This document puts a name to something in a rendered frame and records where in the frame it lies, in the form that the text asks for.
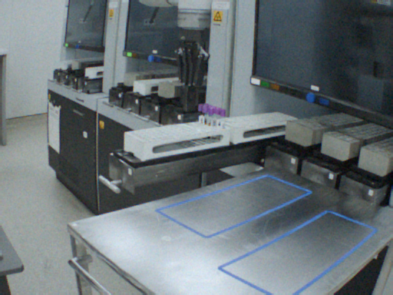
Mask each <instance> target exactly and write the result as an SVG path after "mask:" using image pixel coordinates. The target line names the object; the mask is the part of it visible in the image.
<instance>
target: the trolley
mask: <svg viewBox="0 0 393 295"><path fill-rule="evenodd" d="M67 229H68V233H69V234H70V238H71V252H72V259H70V260H68V264H69V265H70V266H71V267H72V268H73V269H74V273H75V279H76V282H77V287H78V295H92V291H91V287H93V288H94V289H95V290H96V291H97V292H98V293H99V294H100V295H112V294H111V293H110V292H109V291H108V290H106V289H105V288H104V287H102V285H100V284H99V283H98V282H97V281H96V280H95V279H94V278H93V277H92V276H91V275H90V272H89V269H88V264H89V263H93V259H92V256H91V255H90V254H87V249H88V250H89V251H90V252H92V254H93V255H94V256H95V257H96V258H97V259H99V260H101V261H102V262H103V263H104V264H105V265H106V266H107V267H109V268H110V269H112V270H113V271H114V272H115V273H116V274H117V275H118V276H120V277H122V278H123V279H124V280H125V281H127V282H128V283H129V284H130V285H131V286H132V287H135V288H136V289H137V290H138V291H140V292H141V293H142V294H143V295H333V294H334V293H335V292H336V291H338V290H339V289H340V288H341V287H343V286H344V285H345V284H346V283H347V282H348V281H349V280H351V279H352V278H353V277H354V276H355V275H356V274H357V273H358V272H359V271H360V270H361V269H362V268H363V267H365V265H367V264H368V262H370V261H371V260H372V259H373V258H374V257H375V256H376V255H377V254H378V253H379V252H380V251H381V250H382V249H383V248H384V247H385V246H386V245H387V244H388V243H389V242H390V244H389V246H388V250H387V253H386V256H385V260H384V263H383V265H382V269H381V272H380V274H379V276H378V279H377V282H376V285H375V288H374V290H373V293H372V295H382V294H383V292H384V289H385V285H386V283H387V280H388V277H389V275H390V273H391V269H392V267H393V210H389V209H388V208H384V207H381V206H379V205H376V204H373V203H371V202H370V201H369V202H367V201H365V200H362V199H361V198H357V197H355V196H352V195H350V194H346V193H344V192H342V191H337V190H336V189H334V188H332V187H331V188H330V187H328V186H325V185H324V184H319V183H317V182H314V181H312V180H310V179H309V180H308V179H306V178H304V177H301V176H299V175H297V174H294V173H289V172H288V171H284V170H282V169H280V168H277V167H274V166H270V167H265V168H263V169H259V170H257V171H253V172H252V173H249V174H244V175H242V176H238V177H235V178H231V179H229V180H226V181H221V182H218V183H215V184H210V185H207V186H205V187H200V188H197V189H194V190H191V191H187V192H184V193H181V194H176V195H173V196H170V197H165V198H163V199H159V200H157V201H152V202H150V203H145V204H140V205H137V206H135V207H131V208H129V207H128V208H125V209H123V210H119V211H113V212H111V213H108V214H102V215H100V216H95V217H91V218H87V219H83V220H78V221H74V222H71V223H68V224H67Z"/></svg>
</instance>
